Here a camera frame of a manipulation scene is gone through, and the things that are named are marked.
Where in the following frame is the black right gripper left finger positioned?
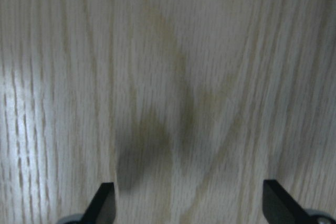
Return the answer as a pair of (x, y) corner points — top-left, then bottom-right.
(80, 182), (116, 223)

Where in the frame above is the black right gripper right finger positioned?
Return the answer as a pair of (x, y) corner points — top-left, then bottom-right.
(262, 179), (319, 224)

